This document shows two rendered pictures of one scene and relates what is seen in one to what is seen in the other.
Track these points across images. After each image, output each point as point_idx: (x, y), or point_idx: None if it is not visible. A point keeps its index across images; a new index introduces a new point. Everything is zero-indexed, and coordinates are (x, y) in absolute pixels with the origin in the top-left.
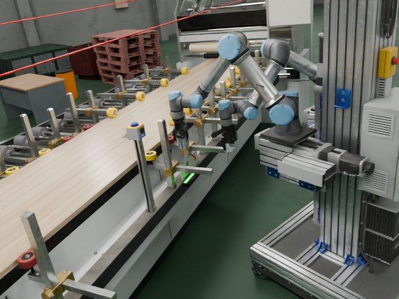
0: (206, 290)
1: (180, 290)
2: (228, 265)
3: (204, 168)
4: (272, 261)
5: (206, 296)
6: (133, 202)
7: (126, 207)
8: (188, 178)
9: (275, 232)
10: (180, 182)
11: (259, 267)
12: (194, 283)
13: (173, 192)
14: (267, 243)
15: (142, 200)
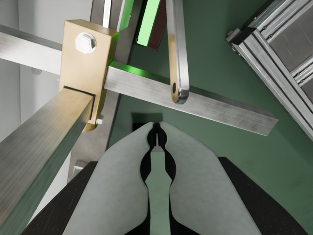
0: (163, 65)
1: (132, 64)
2: (193, 17)
3: (244, 117)
4: (261, 75)
5: (164, 73)
6: (10, 103)
7: (9, 132)
8: (150, 7)
9: (295, 1)
10: (123, 38)
11: (238, 53)
12: (148, 53)
13: (115, 101)
14: (269, 35)
15: (20, 64)
